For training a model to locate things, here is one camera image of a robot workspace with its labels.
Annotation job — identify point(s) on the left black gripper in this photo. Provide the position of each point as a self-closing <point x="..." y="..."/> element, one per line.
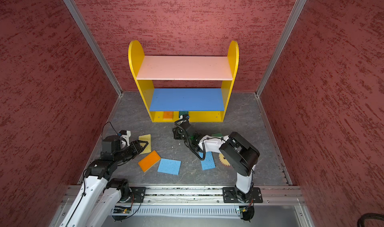
<point x="137" y="149"/>

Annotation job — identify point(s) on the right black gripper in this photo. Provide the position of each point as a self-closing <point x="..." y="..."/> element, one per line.
<point x="177" y="134"/>

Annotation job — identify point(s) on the yellow sponge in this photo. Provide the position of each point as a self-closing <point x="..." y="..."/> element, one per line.
<point x="146" y="143"/>

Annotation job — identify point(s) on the orange sponge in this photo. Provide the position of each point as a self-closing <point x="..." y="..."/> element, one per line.
<point x="150" y="160"/>

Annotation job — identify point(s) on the dark green sponge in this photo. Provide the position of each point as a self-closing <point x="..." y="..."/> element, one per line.
<point x="182" y="113"/>

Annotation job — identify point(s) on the tan orange-backed sponge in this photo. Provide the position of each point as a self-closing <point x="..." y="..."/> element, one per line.
<point x="168" y="115"/>

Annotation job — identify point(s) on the bright green sponge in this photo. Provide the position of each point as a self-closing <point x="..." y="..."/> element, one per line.
<point x="217" y="135"/>

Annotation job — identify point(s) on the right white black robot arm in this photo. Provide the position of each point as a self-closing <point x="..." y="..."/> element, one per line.
<point x="240" y="154"/>

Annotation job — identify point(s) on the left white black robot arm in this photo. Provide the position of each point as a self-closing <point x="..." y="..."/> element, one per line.
<point x="99" y="192"/>

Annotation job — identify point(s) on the yellow shelf with coloured boards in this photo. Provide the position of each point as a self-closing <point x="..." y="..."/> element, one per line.
<point x="203" y="104"/>

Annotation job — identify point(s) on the light blue sponge left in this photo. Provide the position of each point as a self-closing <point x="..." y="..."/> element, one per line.
<point x="169" y="166"/>

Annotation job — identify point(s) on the light blue sponge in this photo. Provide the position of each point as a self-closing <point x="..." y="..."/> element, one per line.
<point x="169" y="166"/>
<point x="208" y="162"/>

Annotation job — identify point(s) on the light blue sponge right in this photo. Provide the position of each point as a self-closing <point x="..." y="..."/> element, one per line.
<point x="208" y="162"/>

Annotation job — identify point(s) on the round smiley face sponge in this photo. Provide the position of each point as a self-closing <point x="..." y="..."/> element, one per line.
<point x="223" y="160"/>

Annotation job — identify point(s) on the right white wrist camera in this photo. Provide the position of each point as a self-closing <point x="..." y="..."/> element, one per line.
<point x="185" y="117"/>

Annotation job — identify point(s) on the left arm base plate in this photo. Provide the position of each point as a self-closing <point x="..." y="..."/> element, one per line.
<point x="132" y="195"/>

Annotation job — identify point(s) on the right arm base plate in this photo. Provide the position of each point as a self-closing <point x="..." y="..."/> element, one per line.
<point x="233" y="195"/>

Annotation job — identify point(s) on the aluminium mounting rail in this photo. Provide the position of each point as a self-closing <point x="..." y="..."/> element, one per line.
<point x="217" y="195"/>

